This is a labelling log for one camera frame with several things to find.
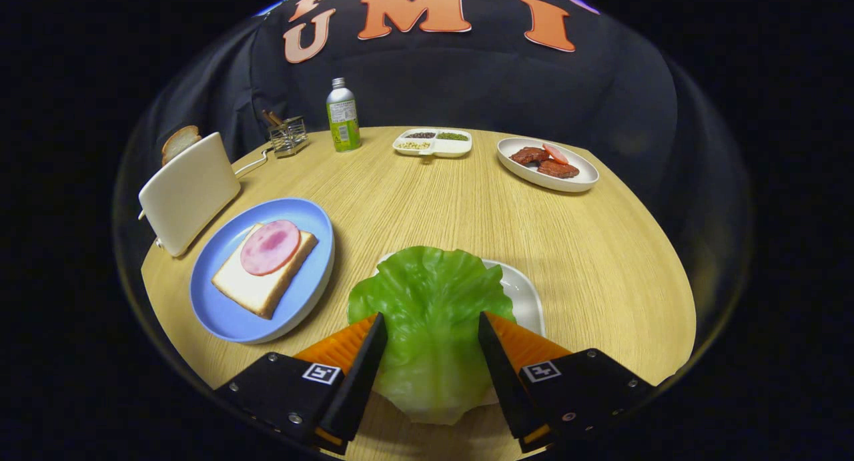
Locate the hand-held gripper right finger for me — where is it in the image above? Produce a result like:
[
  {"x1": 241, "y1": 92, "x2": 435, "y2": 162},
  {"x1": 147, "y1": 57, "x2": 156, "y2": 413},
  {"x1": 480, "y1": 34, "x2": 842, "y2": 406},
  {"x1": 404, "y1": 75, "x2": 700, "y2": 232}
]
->
[{"x1": 477, "y1": 311, "x2": 658, "y2": 455}]

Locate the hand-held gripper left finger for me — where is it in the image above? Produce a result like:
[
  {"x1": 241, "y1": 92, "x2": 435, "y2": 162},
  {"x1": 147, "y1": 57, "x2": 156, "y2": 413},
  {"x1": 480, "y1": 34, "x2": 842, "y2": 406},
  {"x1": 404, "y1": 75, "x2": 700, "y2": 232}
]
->
[{"x1": 213, "y1": 312, "x2": 389, "y2": 456}]

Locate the green lettuce leaf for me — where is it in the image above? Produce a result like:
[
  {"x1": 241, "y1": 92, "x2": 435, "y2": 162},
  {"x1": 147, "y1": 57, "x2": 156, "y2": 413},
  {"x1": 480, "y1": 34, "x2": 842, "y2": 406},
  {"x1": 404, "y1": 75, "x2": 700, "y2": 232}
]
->
[{"x1": 347, "y1": 246, "x2": 516, "y2": 426}]

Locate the toasted bread slice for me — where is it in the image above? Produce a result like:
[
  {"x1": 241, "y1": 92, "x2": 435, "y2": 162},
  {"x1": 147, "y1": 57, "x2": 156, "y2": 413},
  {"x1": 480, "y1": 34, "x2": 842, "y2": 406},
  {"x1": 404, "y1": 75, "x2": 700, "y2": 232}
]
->
[{"x1": 161, "y1": 125, "x2": 201, "y2": 166}]

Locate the white square plate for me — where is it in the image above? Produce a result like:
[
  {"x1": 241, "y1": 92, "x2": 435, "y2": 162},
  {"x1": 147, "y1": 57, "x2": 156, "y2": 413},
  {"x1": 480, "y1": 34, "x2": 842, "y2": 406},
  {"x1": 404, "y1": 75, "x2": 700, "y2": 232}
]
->
[{"x1": 378, "y1": 252, "x2": 546, "y2": 406}]

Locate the white bread slice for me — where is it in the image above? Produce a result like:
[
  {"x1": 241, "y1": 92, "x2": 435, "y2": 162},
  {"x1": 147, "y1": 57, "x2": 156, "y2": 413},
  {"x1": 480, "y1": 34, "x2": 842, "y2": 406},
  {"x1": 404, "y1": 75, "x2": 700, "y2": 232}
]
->
[{"x1": 211, "y1": 223, "x2": 319, "y2": 320}]

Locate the blue plate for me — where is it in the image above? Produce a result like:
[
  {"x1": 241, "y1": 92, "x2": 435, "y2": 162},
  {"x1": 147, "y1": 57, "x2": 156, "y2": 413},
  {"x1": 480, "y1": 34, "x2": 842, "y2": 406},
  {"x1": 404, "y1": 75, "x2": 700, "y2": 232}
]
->
[{"x1": 190, "y1": 197, "x2": 335, "y2": 344}]

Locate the pink ham slice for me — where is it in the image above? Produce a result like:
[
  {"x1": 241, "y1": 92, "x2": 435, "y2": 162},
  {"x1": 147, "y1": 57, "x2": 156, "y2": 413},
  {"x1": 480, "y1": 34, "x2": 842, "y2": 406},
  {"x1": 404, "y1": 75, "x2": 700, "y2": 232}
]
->
[{"x1": 240, "y1": 219, "x2": 302, "y2": 276}]

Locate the white oval plate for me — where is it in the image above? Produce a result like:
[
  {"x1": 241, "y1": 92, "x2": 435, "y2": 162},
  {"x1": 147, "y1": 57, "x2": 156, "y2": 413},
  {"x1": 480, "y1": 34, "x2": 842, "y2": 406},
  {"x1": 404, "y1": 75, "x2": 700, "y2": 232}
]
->
[{"x1": 496, "y1": 137, "x2": 600, "y2": 193}]

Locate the white divided dish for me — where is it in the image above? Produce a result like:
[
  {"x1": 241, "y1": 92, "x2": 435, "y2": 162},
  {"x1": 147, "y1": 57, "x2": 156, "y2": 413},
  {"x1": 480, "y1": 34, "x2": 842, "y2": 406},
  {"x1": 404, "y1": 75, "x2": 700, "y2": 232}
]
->
[{"x1": 392, "y1": 127, "x2": 473, "y2": 160}]

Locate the white toaster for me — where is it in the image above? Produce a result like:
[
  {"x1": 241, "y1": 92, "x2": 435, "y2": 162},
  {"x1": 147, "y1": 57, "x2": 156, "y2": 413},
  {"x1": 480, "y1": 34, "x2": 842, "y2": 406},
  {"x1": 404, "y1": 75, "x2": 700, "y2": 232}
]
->
[{"x1": 138, "y1": 132, "x2": 242, "y2": 258}]

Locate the green label metal bottle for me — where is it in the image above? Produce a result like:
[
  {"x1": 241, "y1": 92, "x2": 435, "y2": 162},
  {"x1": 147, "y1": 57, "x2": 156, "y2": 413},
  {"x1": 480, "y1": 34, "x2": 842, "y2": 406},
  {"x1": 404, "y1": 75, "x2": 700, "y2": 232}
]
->
[{"x1": 326, "y1": 77, "x2": 362, "y2": 153}]

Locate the black backdrop cloth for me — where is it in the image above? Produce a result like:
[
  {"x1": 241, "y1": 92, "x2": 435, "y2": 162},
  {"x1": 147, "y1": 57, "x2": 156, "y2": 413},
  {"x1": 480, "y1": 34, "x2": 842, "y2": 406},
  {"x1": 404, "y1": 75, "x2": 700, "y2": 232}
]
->
[{"x1": 133, "y1": 0, "x2": 735, "y2": 262}]

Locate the white toaster cable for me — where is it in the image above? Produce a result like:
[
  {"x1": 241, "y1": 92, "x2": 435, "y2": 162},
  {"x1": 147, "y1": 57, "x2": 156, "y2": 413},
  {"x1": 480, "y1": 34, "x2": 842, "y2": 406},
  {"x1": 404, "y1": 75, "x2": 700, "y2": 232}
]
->
[{"x1": 234, "y1": 147, "x2": 274, "y2": 179}]

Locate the metal wire basket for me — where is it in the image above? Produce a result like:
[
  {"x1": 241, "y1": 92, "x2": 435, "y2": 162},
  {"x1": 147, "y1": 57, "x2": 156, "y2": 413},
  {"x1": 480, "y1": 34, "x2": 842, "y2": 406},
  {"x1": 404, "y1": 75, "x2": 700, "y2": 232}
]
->
[{"x1": 268, "y1": 116, "x2": 309, "y2": 158}]

